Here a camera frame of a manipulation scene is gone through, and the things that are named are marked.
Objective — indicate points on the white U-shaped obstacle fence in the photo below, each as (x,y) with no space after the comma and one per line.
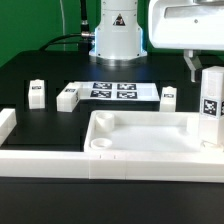
(164,166)

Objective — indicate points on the white fiducial marker sheet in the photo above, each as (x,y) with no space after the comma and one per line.
(117,91)

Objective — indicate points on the white desk tabletop tray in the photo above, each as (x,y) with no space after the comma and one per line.
(145,131)

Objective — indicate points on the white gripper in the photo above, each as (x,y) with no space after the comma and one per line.
(192,25)

